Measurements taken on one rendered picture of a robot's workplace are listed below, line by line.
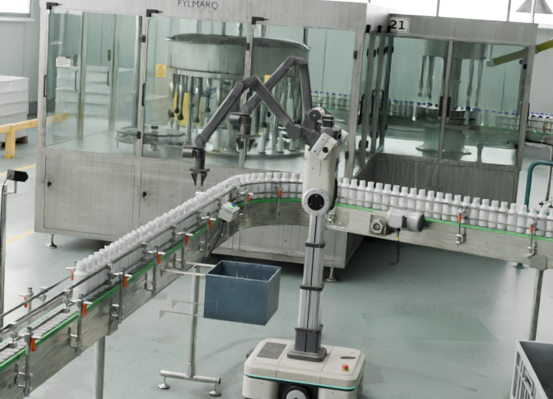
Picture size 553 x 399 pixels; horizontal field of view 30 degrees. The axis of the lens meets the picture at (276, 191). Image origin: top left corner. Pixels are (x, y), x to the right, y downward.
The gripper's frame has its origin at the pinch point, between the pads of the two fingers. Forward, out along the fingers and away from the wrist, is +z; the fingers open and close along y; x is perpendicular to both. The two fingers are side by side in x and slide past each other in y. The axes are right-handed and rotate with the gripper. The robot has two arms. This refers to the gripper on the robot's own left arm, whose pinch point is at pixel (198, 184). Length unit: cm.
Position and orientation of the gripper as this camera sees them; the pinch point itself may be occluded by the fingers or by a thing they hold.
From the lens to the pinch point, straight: 576.5
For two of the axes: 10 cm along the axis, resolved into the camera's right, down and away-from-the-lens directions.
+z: -0.7, 9.8, 1.7
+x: 2.0, -1.5, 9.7
